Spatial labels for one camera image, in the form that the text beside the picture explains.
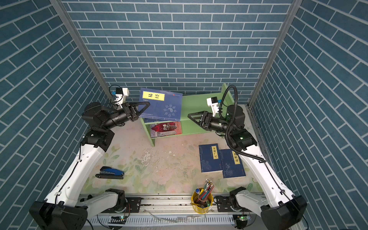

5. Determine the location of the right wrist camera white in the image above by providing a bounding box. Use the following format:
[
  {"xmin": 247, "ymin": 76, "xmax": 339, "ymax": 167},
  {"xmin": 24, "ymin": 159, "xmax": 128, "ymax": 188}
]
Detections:
[{"xmin": 207, "ymin": 97, "xmax": 219, "ymax": 117}]

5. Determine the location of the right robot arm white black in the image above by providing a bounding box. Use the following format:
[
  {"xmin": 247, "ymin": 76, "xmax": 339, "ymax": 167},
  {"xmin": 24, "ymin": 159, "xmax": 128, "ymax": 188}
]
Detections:
[{"xmin": 188, "ymin": 105, "xmax": 307, "ymax": 230}]

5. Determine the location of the green wooden shelf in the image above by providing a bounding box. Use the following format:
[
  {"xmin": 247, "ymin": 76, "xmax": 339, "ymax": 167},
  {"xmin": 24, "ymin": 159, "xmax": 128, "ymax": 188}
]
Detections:
[{"xmin": 139, "ymin": 83, "xmax": 237, "ymax": 147}]

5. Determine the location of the aluminium corner post right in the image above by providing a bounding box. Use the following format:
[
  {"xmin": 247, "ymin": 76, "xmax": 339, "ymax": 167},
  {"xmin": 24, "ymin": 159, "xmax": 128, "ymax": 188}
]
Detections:
[{"xmin": 248, "ymin": 0, "xmax": 302, "ymax": 108}]

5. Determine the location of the yellow pen cup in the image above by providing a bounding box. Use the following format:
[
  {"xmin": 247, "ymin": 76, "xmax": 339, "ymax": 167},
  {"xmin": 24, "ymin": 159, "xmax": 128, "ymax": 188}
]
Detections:
[{"xmin": 191, "ymin": 188, "xmax": 214, "ymax": 214}]

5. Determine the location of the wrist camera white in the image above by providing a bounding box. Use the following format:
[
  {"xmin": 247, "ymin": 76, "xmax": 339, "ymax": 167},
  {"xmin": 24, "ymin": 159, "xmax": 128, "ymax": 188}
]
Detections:
[
  {"xmin": 207, "ymin": 97, "xmax": 219, "ymax": 117},
  {"xmin": 115, "ymin": 87, "xmax": 129, "ymax": 105}
]

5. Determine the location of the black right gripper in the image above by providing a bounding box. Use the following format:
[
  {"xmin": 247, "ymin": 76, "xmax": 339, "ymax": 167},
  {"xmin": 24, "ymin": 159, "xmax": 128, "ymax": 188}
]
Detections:
[{"xmin": 190, "ymin": 111, "xmax": 234, "ymax": 136}]

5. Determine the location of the red pink Hamlet book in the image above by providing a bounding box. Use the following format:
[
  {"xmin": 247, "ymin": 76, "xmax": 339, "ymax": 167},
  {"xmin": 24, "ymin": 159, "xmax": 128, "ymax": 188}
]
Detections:
[{"xmin": 149, "ymin": 122, "xmax": 182, "ymax": 138}]

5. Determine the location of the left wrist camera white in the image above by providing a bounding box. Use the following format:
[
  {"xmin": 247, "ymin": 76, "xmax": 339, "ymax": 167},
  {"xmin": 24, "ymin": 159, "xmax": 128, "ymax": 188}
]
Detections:
[{"xmin": 115, "ymin": 87, "xmax": 129, "ymax": 105}]

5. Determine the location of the black corrugated cable right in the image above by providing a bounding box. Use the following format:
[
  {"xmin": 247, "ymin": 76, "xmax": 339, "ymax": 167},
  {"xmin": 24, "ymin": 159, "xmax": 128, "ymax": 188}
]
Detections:
[{"xmin": 218, "ymin": 84, "xmax": 267, "ymax": 163}]

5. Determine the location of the blue book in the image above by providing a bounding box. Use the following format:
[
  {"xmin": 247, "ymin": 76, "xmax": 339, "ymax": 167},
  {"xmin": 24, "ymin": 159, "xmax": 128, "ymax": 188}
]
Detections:
[
  {"xmin": 139, "ymin": 88, "xmax": 183, "ymax": 121},
  {"xmin": 143, "ymin": 118, "xmax": 163, "ymax": 123},
  {"xmin": 220, "ymin": 149, "xmax": 246, "ymax": 179},
  {"xmin": 199, "ymin": 144, "xmax": 223, "ymax": 173}
]

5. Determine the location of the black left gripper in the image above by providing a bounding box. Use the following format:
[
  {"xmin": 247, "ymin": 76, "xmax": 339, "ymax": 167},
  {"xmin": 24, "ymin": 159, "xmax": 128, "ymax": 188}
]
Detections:
[{"xmin": 102, "ymin": 104, "xmax": 149, "ymax": 132}]

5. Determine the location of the blue stapler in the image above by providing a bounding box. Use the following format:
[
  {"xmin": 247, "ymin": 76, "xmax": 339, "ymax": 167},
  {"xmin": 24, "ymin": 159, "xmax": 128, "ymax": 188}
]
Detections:
[{"xmin": 95, "ymin": 166, "xmax": 124, "ymax": 180}]

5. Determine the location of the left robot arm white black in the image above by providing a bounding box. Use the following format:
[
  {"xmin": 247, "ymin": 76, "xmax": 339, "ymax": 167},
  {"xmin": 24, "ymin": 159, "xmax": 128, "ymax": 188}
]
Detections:
[{"xmin": 29, "ymin": 102, "xmax": 150, "ymax": 230}]

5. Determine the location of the aluminium corner post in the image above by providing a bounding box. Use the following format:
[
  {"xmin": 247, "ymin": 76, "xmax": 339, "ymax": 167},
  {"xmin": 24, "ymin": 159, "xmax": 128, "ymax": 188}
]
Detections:
[
  {"xmin": 248, "ymin": 0, "xmax": 302, "ymax": 108},
  {"xmin": 50, "ymin": 0, "xmax": 112, "ymax": 102}
]

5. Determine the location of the aluminium corner post left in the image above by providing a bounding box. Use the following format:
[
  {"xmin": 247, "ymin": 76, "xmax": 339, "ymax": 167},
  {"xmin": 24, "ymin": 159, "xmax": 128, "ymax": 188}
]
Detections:
[{"xmin": 50, "ymin": 0, "xmax": 112, "ymax": 102}]

